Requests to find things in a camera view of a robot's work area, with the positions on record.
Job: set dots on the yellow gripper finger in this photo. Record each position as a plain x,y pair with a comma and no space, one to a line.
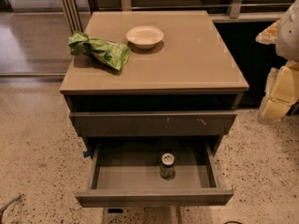
281,91
269,35

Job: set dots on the green soda can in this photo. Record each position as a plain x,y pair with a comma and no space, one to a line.
167,165

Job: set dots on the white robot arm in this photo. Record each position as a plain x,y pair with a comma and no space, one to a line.
287,45

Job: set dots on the grey drawer cabinet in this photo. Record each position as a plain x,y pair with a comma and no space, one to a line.
189,70

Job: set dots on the open middle drawer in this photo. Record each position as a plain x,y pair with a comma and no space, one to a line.
128,175

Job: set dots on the closed grey top drawer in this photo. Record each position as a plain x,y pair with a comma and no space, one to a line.
118,124

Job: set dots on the white paper bowl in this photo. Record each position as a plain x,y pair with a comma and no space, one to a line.
145,37

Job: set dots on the green chip bag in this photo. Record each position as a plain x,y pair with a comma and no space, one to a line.
115,55

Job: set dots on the blue tape piece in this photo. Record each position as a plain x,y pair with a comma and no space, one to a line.
86,154

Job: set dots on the metal window frame rail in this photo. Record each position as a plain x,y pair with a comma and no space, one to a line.
187,3

